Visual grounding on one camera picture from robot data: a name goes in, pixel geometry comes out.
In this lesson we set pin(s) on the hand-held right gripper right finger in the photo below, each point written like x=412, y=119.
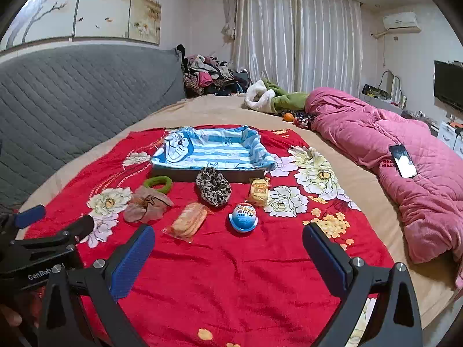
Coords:
x=325, y=260

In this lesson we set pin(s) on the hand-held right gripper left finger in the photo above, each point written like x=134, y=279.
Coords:
x=132, y=260

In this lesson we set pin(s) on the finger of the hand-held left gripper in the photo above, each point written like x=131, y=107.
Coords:
x=77, y=228
x=30, y=215

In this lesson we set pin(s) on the beige sheer scrunchie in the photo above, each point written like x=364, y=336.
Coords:
x=144, y=206

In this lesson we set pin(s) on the orange rice cracker packet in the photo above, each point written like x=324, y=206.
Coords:
x=186, y=222

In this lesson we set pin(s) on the green fuzzy scrunchie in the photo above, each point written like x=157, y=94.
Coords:
x=152, y=181

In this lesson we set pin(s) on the red and white chocolate egg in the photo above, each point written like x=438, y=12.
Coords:
x=242, y=219

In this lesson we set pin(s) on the yellow rice cracker packet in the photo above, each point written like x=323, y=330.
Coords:
x=258, y=191

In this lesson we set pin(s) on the leopard print scrunchie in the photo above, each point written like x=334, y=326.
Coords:
x=213, y=188

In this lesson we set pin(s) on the person's left hand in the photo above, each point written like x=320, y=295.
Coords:
x=9, y=318

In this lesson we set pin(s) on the red floral blanket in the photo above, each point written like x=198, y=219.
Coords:
x=217, y=278

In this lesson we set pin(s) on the pink quilt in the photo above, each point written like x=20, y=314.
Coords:
x=416, y=195

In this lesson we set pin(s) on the grey quilted headboard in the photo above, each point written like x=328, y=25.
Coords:
x=72, y=97

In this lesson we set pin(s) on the black smartphone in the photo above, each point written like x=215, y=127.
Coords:
x=403, y=161

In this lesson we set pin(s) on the blue striped cartoon towel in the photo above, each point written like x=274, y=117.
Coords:
x=217, y=151

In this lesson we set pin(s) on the dark patterned cloth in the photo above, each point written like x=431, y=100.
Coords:
x=303, y=120

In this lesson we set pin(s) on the orange fruit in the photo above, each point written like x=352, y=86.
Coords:
x=288, y=117

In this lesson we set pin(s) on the green and white fleece garment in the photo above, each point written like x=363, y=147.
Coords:
x=289, y=101

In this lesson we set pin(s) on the white dresser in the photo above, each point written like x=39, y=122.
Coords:
x=450, y=137

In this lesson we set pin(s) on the black and yellow bag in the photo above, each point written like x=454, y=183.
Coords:
x=376, y=91

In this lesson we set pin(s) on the pile of clothes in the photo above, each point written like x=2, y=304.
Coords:
x=209, y=76

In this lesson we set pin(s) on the black television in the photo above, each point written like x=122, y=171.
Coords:
x=448, y=83

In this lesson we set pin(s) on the white curtain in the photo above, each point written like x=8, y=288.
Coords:
x=289, y=36

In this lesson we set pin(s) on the white air conditioner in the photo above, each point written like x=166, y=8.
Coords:
x=400, y=21

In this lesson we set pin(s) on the floral wall painting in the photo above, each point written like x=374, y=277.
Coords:
x=108, y=7

